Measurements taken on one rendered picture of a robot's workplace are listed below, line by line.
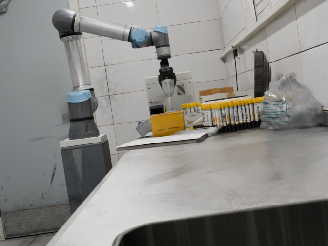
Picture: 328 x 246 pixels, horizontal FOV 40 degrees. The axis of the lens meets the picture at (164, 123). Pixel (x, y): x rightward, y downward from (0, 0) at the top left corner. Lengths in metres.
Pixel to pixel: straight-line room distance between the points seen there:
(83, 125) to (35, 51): 1.98
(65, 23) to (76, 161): 0.66
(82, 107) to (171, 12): 2.01
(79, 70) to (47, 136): 1.77
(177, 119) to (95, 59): 2.31
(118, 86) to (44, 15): 0.88
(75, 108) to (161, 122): 0.55
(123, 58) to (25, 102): 0.93
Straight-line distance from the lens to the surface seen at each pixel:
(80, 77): 2.33
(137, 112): 3.95
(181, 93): 2.63
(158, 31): 2.31
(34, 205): 4.17
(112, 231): 0.59
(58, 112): 4.00
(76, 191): 2.18
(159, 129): 1.79
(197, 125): 2.03
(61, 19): 2.26
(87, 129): 2.18
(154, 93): 2.62
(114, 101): 3.97
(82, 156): 2.15
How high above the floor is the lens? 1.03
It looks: 3 degrees down
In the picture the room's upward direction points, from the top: 8 degrees counter-clockwise
